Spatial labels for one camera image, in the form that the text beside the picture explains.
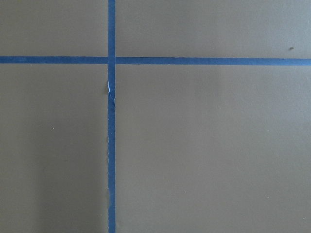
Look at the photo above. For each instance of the brown paper table cover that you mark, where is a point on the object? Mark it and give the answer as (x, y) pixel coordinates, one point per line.
(199, 148)

